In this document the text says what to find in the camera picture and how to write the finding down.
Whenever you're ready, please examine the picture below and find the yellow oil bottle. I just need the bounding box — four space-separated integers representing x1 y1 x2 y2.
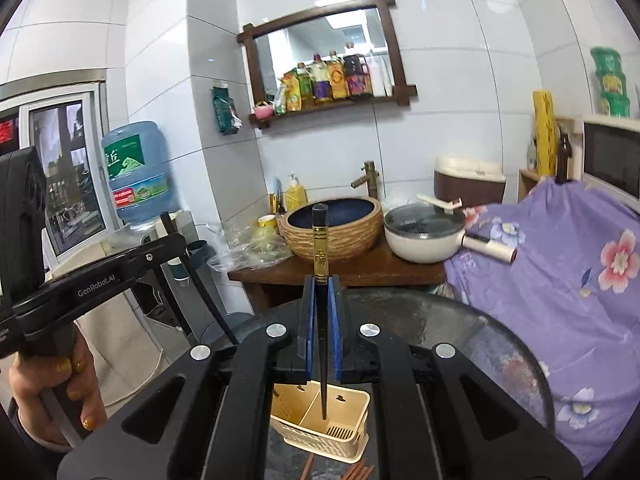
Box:
327 50 351 100

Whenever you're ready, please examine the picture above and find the wooden framed mirror shelf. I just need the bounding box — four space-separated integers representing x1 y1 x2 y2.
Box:
236 0 418 130

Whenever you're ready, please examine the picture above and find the glass pan lid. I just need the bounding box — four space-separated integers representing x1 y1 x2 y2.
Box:
384 203 467 237

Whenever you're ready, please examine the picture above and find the brass bamboo-style faucet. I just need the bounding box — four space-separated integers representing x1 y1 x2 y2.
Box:
351 161 381 200

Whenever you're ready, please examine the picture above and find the water dispenser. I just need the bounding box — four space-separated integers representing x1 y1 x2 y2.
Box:
100 210 211 333

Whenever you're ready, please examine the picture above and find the cream plastic utensil holder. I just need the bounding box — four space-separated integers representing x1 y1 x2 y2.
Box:
270 381 372 464

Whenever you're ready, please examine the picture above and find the white rice paddle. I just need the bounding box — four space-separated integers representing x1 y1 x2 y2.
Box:
416 193 464 213

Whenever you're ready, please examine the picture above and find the purple floral cloth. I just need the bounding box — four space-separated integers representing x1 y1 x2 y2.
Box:
442 177 640 457

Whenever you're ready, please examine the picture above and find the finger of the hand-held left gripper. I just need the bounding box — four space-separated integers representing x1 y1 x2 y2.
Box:
100 233 187 262
125 241 187 285

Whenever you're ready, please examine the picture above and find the yellow roll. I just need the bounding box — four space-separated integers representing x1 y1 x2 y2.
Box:
531 90 559 179

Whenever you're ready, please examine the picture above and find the woven pattern basin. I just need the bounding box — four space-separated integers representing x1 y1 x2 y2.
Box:
276 196 384 263

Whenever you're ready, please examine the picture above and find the white microwave oven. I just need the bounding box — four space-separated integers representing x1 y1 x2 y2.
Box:
582 115 640 207

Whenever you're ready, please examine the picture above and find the beige cloth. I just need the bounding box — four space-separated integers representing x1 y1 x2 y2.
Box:
72 305 168 407

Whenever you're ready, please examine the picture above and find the yellow green snack packet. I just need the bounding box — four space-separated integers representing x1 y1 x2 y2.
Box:
277 71 303 113

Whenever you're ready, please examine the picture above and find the white pan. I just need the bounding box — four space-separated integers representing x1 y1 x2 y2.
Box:
384 203 519 265

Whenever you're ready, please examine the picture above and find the person's left hand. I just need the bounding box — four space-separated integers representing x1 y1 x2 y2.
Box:
9 346 109 447

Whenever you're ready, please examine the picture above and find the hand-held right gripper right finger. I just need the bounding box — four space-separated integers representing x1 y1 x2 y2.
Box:
329 276 584 480

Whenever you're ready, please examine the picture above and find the paper cup dispenser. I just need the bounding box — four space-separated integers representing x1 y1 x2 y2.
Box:
160 210 210 282

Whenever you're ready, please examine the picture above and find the brown glass bottle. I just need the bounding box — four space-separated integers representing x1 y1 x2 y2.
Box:
556 132 574 185

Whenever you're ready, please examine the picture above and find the blue water jug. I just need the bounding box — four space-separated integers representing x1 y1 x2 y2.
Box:
102 120 181 227

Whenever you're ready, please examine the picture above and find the black gold-banded chopstick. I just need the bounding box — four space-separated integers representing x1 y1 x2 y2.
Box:
159 211 240 347
311 203 331 422

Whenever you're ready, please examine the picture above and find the yellow soap pump bottle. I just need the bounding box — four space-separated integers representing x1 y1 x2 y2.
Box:
284 172 309 213

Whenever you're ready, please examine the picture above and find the green label oil bottle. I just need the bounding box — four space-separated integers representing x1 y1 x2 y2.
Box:
295 62 315 109

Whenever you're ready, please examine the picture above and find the wooden shelf box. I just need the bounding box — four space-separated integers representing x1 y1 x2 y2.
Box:
517 116 586 202

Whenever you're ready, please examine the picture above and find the brown white rice cooker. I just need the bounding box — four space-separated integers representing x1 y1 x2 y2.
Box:
433 156 507 210

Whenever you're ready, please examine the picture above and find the dark soy sauce bottle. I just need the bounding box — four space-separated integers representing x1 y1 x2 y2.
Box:
344 42 373 97

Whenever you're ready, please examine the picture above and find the green hanging packet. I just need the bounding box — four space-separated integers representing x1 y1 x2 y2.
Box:
212 82 239 136

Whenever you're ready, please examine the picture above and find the metal framed window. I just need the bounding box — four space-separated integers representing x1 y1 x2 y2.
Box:
19 81 119 262

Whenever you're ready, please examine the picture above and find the clear plastic bag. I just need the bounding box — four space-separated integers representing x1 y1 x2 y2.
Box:
207 219 296 272

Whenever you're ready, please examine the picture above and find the white plastic bottle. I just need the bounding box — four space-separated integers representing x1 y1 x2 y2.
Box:
370 52 394 99

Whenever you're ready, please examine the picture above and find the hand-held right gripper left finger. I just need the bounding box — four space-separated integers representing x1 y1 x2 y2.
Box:
57 276 317 480

